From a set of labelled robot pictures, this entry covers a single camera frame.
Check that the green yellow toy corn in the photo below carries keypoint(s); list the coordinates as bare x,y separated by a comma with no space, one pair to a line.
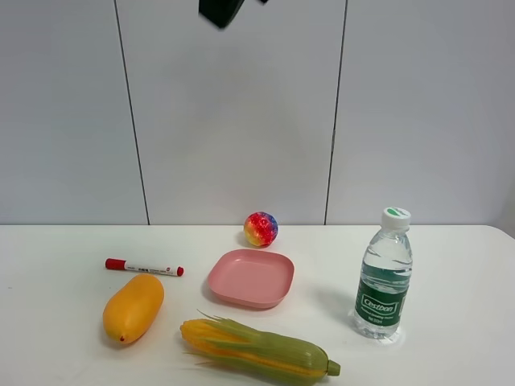
280,358

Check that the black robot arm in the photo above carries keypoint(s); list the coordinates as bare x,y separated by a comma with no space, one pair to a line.
220,13

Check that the rainbow coloured ball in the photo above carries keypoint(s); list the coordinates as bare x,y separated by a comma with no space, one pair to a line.
260,229

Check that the pink square plate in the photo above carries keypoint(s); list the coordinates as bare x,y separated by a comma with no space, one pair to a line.
251,278

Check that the clear water bottle green label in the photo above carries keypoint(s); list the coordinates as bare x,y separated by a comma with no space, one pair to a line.
385,274

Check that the red white marker pen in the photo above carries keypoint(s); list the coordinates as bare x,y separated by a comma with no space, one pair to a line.
123,265

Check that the orange mango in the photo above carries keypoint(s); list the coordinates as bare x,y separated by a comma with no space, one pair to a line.
130,313

